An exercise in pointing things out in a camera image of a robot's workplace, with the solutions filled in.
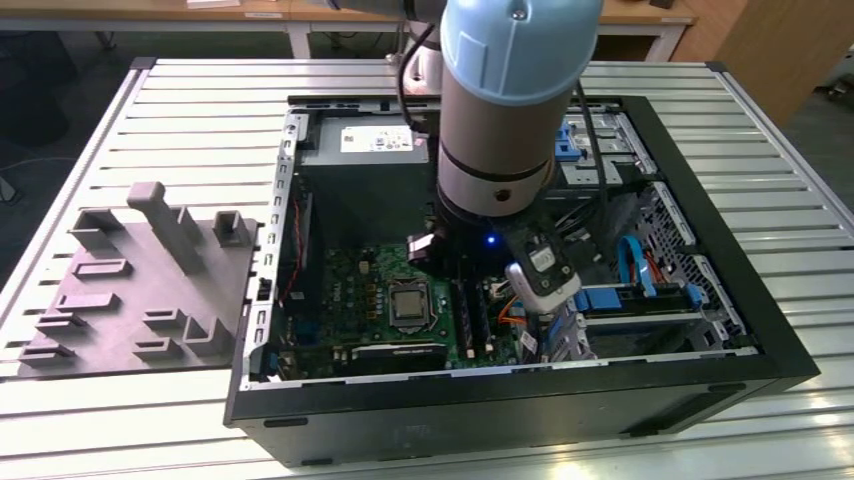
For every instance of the green motherboard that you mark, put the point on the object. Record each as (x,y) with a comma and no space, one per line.
(348,280)

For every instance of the hard disk in blue carrier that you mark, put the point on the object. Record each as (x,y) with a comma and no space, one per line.
(615,300)

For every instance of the metal disk bay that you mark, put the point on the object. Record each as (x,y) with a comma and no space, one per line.
(668,322)

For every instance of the blue drive latch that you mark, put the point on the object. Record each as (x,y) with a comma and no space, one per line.
(567,150)

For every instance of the wooden desk white legs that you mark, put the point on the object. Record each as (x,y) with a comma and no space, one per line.
(201,14)

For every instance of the black graphics card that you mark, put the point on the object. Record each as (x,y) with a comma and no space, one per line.
(401,359)

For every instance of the grey power supply unit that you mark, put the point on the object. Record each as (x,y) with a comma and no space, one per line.
(361,195)

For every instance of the silver CPU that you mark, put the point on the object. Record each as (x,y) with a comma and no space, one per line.
(409,305)

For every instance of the wooden cabinet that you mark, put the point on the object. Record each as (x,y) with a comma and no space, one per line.
(768,50)

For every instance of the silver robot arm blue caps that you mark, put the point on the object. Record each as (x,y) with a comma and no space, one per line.
(501,125)

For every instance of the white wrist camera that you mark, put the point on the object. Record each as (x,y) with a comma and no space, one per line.
(541,300)

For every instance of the grey parts rack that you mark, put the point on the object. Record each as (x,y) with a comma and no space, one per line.
(154,295)

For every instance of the metal optical drive cage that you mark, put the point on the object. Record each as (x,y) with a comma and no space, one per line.
(577,175)

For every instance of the black chair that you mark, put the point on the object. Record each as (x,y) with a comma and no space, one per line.
(34,85)

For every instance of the small grey wrist camera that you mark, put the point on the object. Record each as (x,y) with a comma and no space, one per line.
(421,250)

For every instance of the black PC case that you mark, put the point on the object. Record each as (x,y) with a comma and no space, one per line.
(468,415)

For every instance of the grey chair base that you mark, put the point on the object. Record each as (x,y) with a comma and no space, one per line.
(843,87)

